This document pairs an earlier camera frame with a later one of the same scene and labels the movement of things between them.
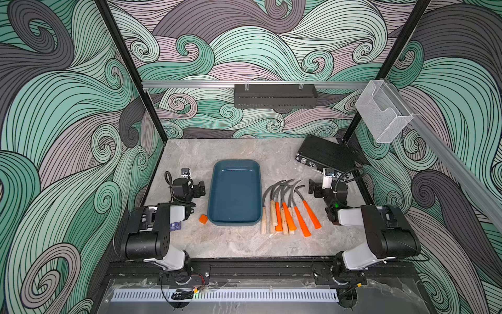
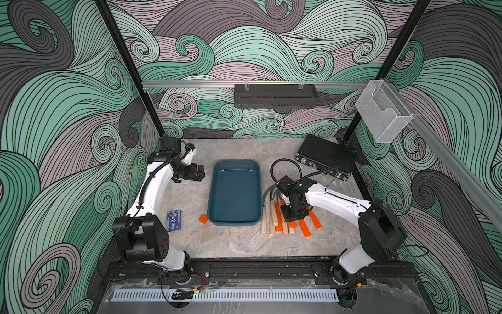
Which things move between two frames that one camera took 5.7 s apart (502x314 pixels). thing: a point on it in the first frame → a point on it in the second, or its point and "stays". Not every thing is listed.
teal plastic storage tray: x=234 y=192 stays
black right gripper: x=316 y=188 → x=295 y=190
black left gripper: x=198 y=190 → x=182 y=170
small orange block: x=203 y=219 stays
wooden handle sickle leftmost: x=263 y=220 stays
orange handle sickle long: x=304 y=227 stays
